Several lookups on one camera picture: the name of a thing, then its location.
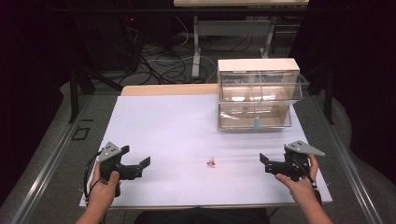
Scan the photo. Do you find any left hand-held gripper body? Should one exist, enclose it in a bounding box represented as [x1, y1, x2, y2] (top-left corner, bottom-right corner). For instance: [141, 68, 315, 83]
[96, 141, 143, 198]

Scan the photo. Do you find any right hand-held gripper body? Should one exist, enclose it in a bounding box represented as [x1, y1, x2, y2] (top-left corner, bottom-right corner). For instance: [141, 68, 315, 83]
[264, 140, 326, 182]

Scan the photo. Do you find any clear acrylic drawer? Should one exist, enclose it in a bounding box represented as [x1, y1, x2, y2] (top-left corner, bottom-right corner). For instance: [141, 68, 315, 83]
[219, 72, 310, 103]
[218, 103, 293, 131]

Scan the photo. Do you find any clear drawer cabinet white top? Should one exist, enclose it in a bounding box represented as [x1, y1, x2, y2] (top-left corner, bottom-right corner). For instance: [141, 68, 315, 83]
[217, 58, 310, 132]

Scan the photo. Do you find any person's left hand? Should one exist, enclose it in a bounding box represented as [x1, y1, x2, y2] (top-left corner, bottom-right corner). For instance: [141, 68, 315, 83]
[88, 163, 121, 215]

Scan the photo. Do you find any person's right hand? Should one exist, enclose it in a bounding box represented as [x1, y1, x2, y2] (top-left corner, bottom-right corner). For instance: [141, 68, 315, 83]
[275, 154, 322, 206]

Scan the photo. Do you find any white table mat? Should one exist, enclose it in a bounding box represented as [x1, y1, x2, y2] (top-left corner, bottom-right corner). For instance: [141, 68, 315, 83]
[78, 93, 333, 209]

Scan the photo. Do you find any black metal stand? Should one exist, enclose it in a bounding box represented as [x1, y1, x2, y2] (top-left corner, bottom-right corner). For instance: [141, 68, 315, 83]
[306, 63, 334, 126]
[68, 65, 123, 124]

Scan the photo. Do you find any dark curtain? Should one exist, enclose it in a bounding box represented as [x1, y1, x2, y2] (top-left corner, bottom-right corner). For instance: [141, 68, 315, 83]
[292, 0, 396, 185]
[0, 0, 76, 206]

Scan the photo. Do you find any power strip with red light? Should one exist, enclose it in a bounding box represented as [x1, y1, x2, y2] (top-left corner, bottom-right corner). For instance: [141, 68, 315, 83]
[125, 16, 138, 36]

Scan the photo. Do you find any white metal-legged desk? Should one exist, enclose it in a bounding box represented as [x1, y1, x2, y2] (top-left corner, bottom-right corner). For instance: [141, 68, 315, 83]
[173, 0, 310, 79]

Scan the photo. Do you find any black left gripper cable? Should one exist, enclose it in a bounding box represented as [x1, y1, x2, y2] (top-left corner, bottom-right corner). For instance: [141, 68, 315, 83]
[82, 150, 104, 201]

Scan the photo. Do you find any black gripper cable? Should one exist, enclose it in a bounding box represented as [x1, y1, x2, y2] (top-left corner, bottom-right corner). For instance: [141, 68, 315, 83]
[290, 158, 321, 191]
[82, 150, 104, 201]

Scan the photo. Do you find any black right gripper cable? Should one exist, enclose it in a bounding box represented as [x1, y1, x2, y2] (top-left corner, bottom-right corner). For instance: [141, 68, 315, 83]
[290, 158, 321, 191]

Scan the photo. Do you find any aluminium floor rail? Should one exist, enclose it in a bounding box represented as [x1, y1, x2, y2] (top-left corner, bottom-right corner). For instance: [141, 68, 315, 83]
[312, 93, 385, 224]
[9, 93, 94, 224]

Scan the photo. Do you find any tangle of floor cables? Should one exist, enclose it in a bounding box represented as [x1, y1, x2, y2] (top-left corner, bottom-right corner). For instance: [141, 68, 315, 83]
[120, 15, 219, 86]

